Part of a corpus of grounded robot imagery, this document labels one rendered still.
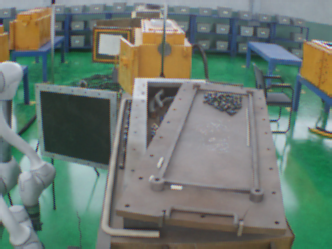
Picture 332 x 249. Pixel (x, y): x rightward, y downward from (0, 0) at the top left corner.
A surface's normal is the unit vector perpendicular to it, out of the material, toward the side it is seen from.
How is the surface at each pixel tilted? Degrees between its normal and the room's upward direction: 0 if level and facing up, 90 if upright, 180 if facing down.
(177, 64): 90
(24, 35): 90
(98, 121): 90
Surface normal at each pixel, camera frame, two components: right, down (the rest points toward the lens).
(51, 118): -0.23, 0.34
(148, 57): 0.10, 0.37
